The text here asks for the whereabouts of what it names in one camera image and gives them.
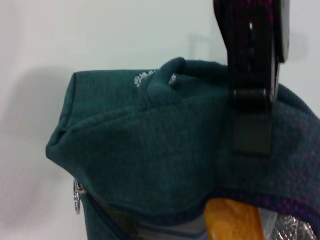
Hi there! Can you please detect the dark teal insulated lunch bag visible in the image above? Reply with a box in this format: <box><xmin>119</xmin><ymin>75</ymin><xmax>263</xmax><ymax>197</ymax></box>
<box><xmin>44</xmin><ymin>56</ymin><xmax>320</xmax><ymax>240</ymax></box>

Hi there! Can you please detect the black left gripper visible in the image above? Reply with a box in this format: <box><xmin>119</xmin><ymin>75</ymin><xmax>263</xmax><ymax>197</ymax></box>
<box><xmin>212</xmin><ymin>0</ymin><xmax>291</xmax><ymax>101</ymax></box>

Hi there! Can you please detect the yellow banana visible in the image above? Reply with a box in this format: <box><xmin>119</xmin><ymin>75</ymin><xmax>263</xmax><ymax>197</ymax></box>
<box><xmin>204</xmin><ymin>197</ymin><xmax>267</xmax><ymax>240</ymax></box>

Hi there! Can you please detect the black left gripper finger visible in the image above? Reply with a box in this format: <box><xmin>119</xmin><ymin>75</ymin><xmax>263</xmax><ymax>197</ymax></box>
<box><xmin>232</xmin><ymin>87</ymin><xmax>274</xmax><ymax>157</ymax></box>

